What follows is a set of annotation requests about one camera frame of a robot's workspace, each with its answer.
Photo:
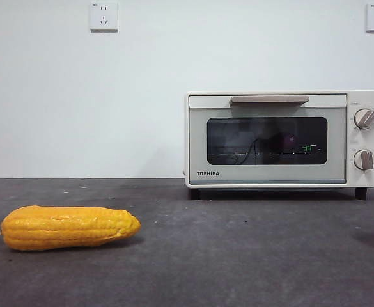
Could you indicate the cream Toshiba toaster oven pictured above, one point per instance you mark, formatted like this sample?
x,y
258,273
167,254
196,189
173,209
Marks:
x,y
365,179

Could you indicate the purple eggplant with green stem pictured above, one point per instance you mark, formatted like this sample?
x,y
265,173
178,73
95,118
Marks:
x,y
290,140

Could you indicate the round beige oven knob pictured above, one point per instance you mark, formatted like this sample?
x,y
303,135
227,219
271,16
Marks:
x,y
365,119
363,159

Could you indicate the yellow corn cob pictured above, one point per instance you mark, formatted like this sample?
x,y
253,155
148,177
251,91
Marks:
x,y
68,228

